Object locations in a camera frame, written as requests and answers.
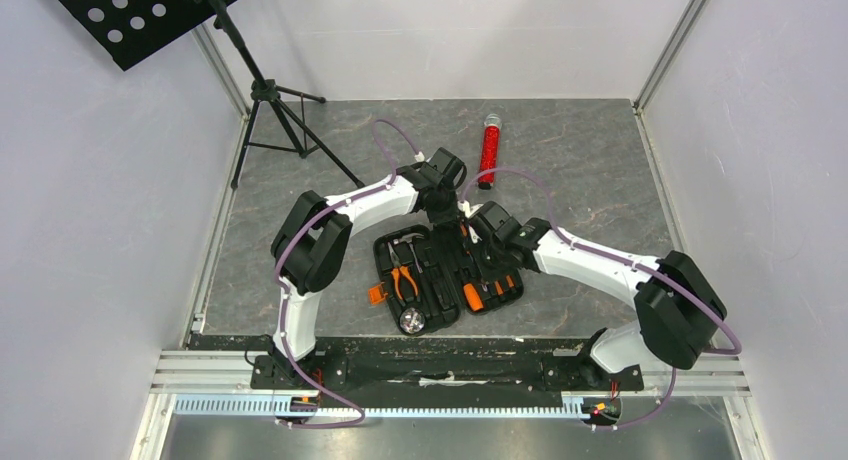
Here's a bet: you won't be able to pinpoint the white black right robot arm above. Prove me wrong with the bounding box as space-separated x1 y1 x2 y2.
459 201 727 388

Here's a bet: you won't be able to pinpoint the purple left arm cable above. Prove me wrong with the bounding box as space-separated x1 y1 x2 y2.
272 118 425 432

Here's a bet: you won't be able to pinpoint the black music stand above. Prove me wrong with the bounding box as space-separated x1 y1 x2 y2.
38 0 367 192

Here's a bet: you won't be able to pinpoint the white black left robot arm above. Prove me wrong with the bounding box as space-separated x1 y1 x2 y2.
271 148 468 388

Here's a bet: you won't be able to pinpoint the large orange handle screwdriver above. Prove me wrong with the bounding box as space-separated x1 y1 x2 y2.
463 283 485 312

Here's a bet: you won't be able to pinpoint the orange handle pliers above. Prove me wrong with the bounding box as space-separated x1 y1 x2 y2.
387 243 420 304

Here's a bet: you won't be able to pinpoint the steel claw hammer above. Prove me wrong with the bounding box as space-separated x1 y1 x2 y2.
388 232 424 274

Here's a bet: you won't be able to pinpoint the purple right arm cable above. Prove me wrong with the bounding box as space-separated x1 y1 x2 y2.
460 166 743 433

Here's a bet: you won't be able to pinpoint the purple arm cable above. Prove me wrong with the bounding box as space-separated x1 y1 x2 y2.
460 166 743 433
272 118 425 432

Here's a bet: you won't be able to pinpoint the black plastic tool case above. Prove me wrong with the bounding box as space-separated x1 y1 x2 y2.
369 225 524 337

